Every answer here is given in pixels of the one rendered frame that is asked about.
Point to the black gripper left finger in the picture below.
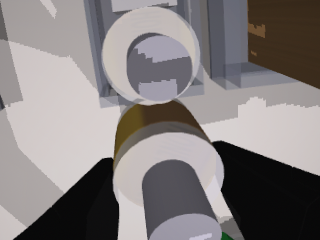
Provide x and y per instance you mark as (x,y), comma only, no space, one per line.
(88,211)

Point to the white jar with green cap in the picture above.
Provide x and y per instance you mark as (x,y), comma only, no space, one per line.
(235,236)

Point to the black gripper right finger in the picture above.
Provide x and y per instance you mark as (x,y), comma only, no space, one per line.
(269,200)

